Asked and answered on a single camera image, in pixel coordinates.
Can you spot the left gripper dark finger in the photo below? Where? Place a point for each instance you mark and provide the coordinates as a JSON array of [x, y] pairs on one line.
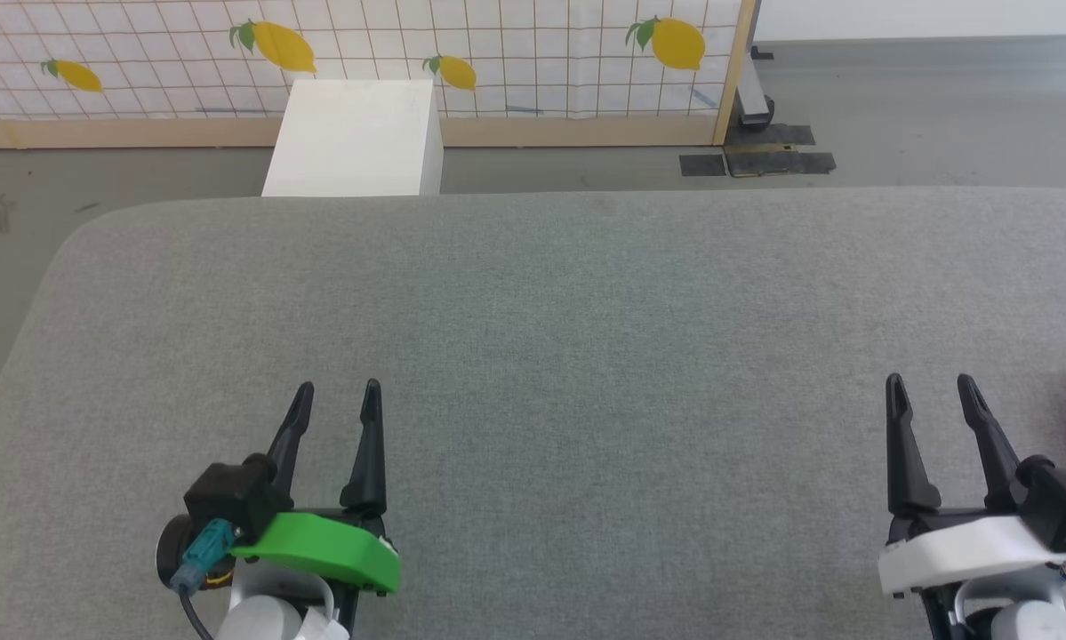
[[369, 444], [291, 431]]

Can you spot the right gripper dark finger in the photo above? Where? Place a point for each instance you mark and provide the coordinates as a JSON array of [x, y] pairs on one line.
[[904, 444], [990, 440]]

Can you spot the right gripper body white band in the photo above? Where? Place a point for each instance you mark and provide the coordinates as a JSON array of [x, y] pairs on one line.
[[968, 544]]

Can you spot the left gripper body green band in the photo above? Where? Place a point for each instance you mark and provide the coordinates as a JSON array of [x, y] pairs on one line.
[[328, 551]]

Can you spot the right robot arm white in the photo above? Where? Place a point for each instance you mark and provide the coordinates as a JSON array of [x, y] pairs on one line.
[[1013, 609]]

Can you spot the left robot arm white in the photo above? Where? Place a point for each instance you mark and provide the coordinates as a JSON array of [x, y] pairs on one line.
[[275, 613]]

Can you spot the white box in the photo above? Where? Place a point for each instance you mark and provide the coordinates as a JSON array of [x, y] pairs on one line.
[[359, 138]]

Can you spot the large black floor mat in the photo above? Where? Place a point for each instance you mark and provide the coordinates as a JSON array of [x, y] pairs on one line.
[[780, 151]]

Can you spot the small black floor mat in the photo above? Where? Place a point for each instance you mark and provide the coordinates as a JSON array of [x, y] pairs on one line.
[[703, 165]]

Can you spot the grey metal stand foot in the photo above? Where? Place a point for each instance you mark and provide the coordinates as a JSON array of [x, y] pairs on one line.
[[753, 96]]

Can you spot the lemon print partition screen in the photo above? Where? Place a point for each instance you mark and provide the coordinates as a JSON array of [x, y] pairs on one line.
[[532, 71]]

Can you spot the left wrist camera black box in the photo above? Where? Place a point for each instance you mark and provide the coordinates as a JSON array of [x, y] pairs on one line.
[[230, 502]]

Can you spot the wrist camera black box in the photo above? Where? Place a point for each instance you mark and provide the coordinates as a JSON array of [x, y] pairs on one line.
[[230, 502], [1061, 502]]

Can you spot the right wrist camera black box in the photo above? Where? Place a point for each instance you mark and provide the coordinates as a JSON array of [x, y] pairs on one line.
[[1061, 502]]

